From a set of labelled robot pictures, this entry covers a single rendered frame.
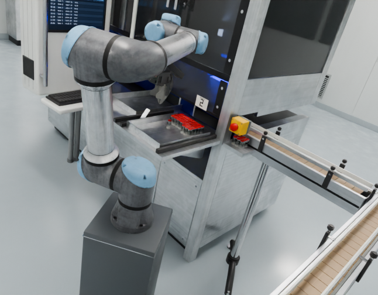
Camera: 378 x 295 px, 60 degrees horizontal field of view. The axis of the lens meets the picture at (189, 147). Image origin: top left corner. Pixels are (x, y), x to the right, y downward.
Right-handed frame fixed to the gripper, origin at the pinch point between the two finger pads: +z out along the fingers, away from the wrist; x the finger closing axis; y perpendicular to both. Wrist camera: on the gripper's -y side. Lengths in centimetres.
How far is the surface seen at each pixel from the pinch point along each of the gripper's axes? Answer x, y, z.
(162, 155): 10.1, 3.4, 21.6
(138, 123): -19.6, -5.6, 20.5
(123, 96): -54, -19, 21
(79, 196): -80, -10, 110
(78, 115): -101, -17, 53
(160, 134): -6.7, -9.2, 21.4
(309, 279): 86, 15, 17
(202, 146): 11.0, -21.7, 21.6
